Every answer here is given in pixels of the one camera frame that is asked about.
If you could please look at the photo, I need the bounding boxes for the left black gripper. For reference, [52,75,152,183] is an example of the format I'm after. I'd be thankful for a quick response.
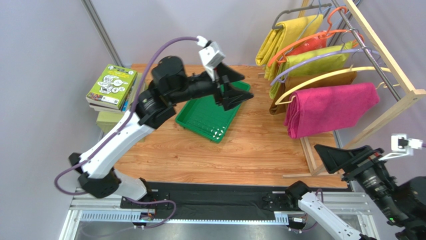
[168,62,254,112]

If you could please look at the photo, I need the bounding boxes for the cream yellow hanger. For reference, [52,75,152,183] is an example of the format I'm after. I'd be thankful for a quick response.
[274,65,400,106]

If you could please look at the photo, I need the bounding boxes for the pink trousers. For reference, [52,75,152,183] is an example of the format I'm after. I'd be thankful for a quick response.
[283,82,380,139]

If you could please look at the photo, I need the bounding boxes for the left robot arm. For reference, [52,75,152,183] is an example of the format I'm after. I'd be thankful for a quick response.
[69,56,254,200]

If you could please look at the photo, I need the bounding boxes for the lilac hanger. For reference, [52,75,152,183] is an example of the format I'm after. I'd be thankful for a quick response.
[270,48,364,87]

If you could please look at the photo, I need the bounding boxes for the yellow trousers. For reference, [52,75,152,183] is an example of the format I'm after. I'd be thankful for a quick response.
[255,14,324,81]

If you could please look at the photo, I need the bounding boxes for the lime green trousers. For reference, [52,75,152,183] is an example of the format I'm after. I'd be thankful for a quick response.
[269,41,354,99]

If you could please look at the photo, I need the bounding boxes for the red orange trousers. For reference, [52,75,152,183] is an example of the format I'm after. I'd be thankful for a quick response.
[285,35,327,56]

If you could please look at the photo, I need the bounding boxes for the orange hanger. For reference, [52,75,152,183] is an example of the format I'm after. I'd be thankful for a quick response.
[267,6,348,67]

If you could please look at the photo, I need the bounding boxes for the grey hanger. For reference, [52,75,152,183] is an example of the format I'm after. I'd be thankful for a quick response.
[271,3,332,30]

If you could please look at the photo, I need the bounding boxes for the green plastic tray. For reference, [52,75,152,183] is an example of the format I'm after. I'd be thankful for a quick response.
[175,95,241,143]

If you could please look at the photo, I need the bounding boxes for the wooden clothes rack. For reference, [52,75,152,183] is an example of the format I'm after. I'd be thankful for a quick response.
[257,0,426,179]

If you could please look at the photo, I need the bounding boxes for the black base mat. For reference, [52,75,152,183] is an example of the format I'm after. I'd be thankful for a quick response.
[119,180,352,221]

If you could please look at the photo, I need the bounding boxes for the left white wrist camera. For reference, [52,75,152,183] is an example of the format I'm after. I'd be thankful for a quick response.
[196,35,226,82]

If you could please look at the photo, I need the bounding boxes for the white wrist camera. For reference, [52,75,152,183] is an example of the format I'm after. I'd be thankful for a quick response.
[380,133,426,161]
[196,35,226,82]

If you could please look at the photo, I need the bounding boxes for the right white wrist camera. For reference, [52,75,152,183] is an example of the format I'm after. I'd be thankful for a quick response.
[380,133,426,161]

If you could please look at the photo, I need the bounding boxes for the metal hanging rail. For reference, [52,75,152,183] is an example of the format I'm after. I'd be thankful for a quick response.
[331,0,402,102]

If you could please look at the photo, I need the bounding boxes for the aluminium corner post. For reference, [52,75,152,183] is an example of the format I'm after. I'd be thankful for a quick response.
[81,0,125,67]

